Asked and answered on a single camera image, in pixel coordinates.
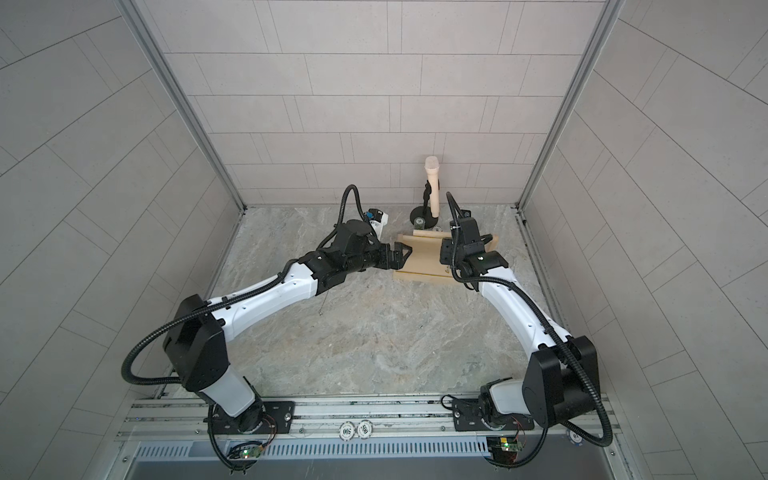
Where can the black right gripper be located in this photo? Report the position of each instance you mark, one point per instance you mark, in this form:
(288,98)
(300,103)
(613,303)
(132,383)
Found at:
(448,245)

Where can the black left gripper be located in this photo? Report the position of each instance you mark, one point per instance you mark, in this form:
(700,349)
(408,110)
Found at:
(395,261)

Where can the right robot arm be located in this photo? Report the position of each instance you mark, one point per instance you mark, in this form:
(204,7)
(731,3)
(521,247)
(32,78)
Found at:
(561,381)

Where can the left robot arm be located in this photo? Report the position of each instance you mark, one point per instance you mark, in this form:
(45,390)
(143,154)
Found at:
(197,346)

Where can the wooden jewelry display stand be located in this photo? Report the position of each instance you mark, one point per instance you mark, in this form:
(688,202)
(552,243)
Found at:
(423,263)

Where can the aluminium corner profile right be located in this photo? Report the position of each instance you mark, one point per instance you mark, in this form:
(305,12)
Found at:
(605,22)

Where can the aluminium corner profile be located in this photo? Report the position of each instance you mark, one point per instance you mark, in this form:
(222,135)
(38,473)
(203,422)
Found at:
(605,22)
(142,34)

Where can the right green circuit board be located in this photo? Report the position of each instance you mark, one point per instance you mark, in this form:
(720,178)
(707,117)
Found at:
(504,450)

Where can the green circuit board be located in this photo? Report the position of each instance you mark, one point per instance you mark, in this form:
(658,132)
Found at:
(247,451)
(504,450)

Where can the left green circuit board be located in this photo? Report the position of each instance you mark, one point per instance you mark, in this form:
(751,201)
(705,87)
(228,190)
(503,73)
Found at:
(247,451)

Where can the ventilation grille strip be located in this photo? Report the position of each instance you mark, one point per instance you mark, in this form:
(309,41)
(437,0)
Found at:
(305,449)

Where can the aluminium corner profile left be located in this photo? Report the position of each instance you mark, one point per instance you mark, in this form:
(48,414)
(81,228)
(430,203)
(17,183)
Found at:
(142,34)

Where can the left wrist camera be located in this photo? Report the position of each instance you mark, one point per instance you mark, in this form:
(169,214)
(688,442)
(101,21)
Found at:
(378,220)

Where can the right poker chip on rail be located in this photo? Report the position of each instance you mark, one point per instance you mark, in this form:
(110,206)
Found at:
(364,429)

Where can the poker chip on rail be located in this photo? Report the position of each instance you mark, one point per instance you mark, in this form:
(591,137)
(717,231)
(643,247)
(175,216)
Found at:
(347,431)
(364,429)

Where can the left poker chip on rail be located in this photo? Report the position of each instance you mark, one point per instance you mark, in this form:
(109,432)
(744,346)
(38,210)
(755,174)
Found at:
(347,431)

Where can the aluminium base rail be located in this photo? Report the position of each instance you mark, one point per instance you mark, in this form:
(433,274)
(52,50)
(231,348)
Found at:
(321,417)

